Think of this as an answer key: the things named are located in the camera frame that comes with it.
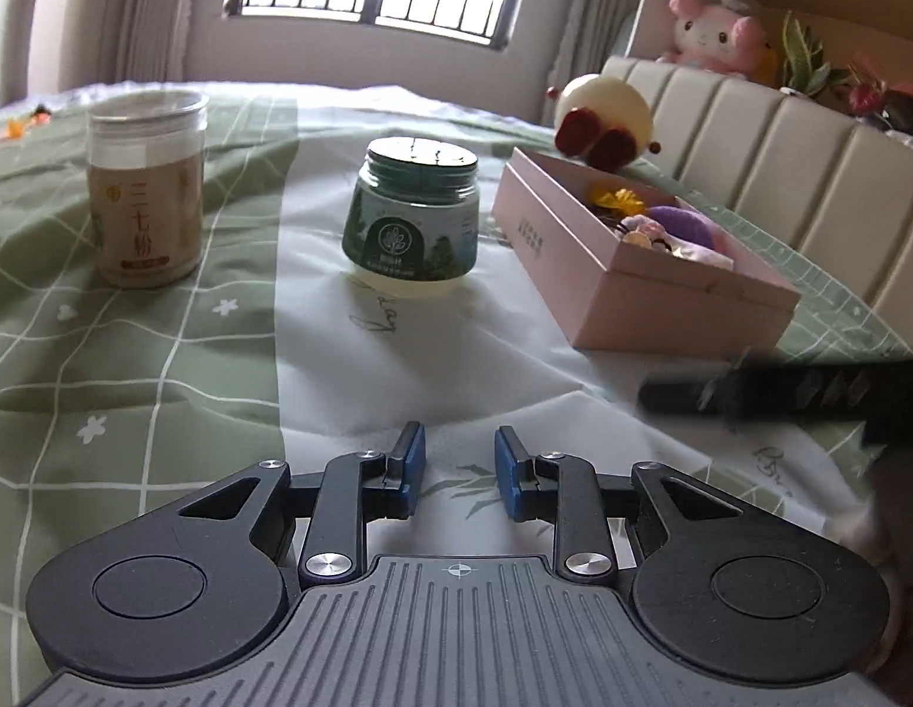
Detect white red plush toy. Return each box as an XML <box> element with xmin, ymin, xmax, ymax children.
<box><xmin>546</xmin><ymin>74</ymin><xmax>661</xmax><ymax>173</ymax></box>

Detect purple pink plush mitt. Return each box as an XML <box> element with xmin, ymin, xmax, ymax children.
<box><xmin>647</xmin><ymin>204</ymin><xmax>719</xmax><ymax>250</ymax></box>

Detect potted plant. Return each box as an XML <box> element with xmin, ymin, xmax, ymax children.
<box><xmin>779</xmin><ymin>11</ymin><xmax>913</xmax><ymax>147</ymax></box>

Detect pink bunny plush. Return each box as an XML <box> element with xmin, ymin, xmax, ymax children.
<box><xmin>658</xmin><ymin>0</ymin><xmax>779</xmax><ymax>85</ymax></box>

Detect tan powder jar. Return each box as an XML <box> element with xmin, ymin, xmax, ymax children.
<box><xmin>88</xmin><ymin>90</ymin><xmax>207</xmax><ymax>289</ymax></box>

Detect grey curtain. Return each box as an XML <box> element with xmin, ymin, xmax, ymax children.
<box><xmin>546</xmin><ymin>0</ymin><xmax>640</xmax><ymax>88</ymax></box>

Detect green lid glass jar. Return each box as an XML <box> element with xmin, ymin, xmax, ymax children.
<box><xmin>342</xmin><ymin>136</ymin><xmax>479</xmax><ymax>297</ymax></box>

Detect orange artificial flower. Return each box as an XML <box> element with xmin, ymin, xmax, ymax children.
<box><xmin>587</xmin><ymin>185</ymin><xmax>647</xmax><ymax>219</ymax></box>

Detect beige padded headboard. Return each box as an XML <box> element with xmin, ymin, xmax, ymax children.
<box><xmin>604</xmin><ymin>56</ymin><xmax>913</xmax><ymax>346</ymax></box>

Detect pink fabric pouch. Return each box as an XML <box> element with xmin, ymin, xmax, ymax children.
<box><xmin>613</xmin><ymin>214</ymin><xmax>735</xmax><ymax>272</ymax></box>

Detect green checked bedspread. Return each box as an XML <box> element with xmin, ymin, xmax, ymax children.
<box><xmin>0</xmin><ymin>83</ymin><xmax>891</xmax><ymax>705</ymax></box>

